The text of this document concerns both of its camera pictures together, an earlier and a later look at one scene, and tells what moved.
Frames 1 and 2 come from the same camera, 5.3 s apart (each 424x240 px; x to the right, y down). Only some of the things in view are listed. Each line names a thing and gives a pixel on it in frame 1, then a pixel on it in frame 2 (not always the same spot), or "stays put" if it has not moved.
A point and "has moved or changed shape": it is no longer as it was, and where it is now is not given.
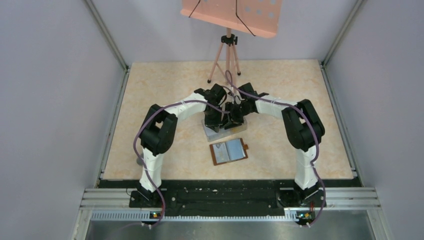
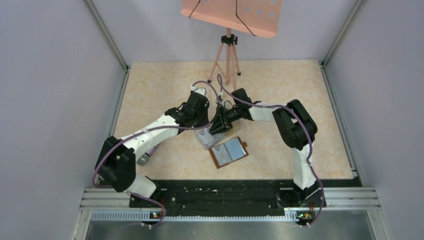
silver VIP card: [221, 152] stays put
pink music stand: [259, 17] stays put
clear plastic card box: [211, 135] has moved or changed shape
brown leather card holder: [228, 151] stays put
